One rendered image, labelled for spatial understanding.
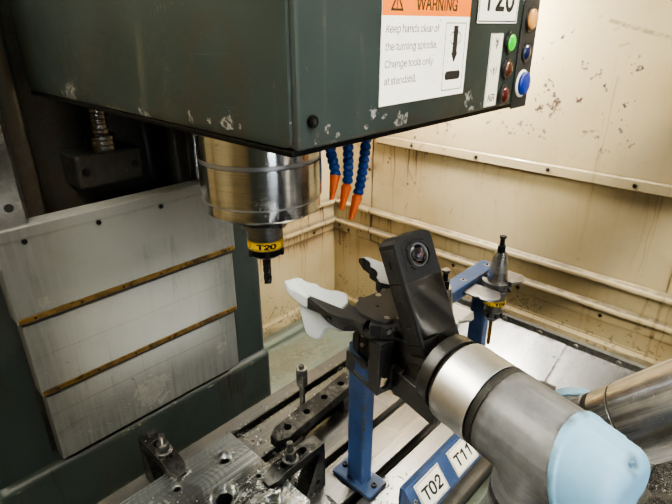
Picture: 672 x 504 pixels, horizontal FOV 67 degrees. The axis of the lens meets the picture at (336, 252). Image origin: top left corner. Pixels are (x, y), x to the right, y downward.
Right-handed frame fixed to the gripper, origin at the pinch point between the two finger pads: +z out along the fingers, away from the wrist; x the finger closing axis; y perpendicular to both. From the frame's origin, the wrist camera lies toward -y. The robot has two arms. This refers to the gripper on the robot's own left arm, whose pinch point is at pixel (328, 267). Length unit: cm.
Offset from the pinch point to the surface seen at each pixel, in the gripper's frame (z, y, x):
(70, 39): 36.2, -22.5, -16.6
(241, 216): 10.5, -4.0, -5.6
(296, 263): 110, 64, 61
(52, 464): 54, 62, -33
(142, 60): 17.6, -21.4, -12.9
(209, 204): 14.9, -4.6, -7.9
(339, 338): 92, 93, 70
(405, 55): -3.1, -23.0, 6.7
